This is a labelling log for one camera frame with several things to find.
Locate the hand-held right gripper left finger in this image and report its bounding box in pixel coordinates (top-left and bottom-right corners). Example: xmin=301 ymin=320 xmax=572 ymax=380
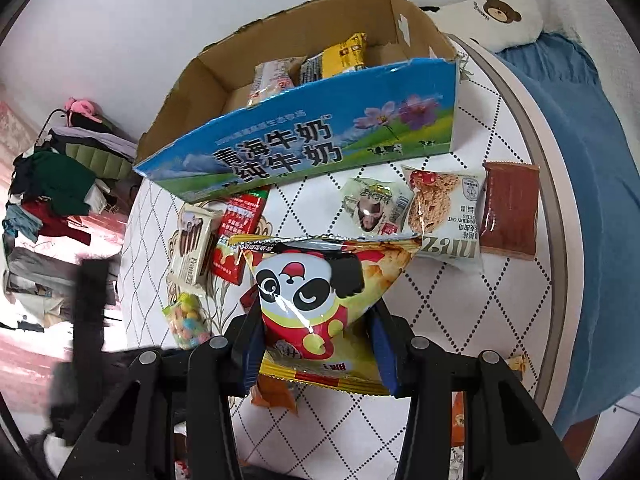
xmin=57 ymin=310 xmax=266 ymax=480

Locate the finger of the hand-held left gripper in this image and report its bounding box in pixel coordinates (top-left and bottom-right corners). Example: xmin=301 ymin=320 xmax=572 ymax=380
xmin=74 ymin=256 xmax=121 ymax=356

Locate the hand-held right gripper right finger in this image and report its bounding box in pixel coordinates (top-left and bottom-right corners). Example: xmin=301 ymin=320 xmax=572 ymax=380
xmin=367 ymin=300 xmax=583 ymax=480

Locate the colourful candy bag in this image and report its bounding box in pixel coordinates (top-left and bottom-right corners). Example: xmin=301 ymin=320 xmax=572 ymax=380
xmin=162 ymin=292 xmax=213 ymax=351

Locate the panda print snack bag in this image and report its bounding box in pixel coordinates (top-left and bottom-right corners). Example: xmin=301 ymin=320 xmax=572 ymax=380
xmin=229 ymin=234 xmax=423 ymax=396

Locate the white chocolate stick box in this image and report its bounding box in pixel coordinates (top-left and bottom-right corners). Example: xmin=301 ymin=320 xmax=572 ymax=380
xmin=166 ymin=202 xmax=223 ymax=296

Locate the red snack packet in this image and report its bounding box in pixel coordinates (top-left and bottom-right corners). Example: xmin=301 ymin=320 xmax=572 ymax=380
xmin=210 ymin=187 xmax=271 ymax=283

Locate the white green candy packet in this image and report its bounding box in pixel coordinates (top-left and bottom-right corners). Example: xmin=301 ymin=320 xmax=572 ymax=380
xmin=341 ymin=176 xmax=413 ymax=236

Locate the oat cookie packet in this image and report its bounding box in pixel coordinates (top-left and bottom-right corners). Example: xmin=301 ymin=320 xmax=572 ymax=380
xmin=401 ymin=164 xmax=487 ymax=273

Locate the brown bar packet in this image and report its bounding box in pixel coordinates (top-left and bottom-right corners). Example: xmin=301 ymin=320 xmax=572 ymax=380
xmin=477 ymin=161 xmax=541 ymax=261

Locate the blue printed cardboard box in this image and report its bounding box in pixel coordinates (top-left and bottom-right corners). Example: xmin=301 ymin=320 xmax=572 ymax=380
xmin=132 ymin=0 xmax=461 ymax=204

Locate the pink white snack packet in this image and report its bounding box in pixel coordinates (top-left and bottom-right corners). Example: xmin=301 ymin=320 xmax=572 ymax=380
xmin=247 ymin=56 xmax=306 ymax=108

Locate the yellow snack packet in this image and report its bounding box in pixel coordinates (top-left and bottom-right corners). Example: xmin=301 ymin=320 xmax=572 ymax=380
xmin=300 ymin=32 xmax=369 ymax=86

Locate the clothes rack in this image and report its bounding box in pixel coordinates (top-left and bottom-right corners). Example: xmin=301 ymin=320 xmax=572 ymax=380
xmin=0 ymin=97 xmax=141 ymax=331

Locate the white quilted tablecloth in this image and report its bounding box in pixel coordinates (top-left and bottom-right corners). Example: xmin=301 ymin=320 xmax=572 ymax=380
xmin=122 ymin=35 xmax=551 ymax=480

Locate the small orange snack packet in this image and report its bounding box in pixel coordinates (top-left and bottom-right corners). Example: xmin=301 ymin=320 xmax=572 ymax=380
xmin=450 ymin=392 xmax=467 ymax=448

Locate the green garment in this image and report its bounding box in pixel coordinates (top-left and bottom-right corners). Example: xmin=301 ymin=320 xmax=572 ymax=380
xmin=20 ymin=152 xmax=98 ymax=216

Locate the olive padded jacket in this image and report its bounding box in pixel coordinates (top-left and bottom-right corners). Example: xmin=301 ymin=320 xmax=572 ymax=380
xmin=65 ymin=142 xmax=133 ymax=181

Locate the blue bed sheet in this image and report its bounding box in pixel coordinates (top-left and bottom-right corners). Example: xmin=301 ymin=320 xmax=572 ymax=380
xmin=495 ymin=32 xmax=640 ymax=441

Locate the bear print pillow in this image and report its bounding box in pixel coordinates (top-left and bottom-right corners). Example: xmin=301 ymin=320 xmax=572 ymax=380
xmin=427 ymin=0 xmax=545 ymax=53

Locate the white textured blanket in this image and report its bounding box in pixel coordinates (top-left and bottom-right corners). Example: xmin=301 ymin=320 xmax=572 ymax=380
xmin=540 ymin=0 xmax=640 ymax=61

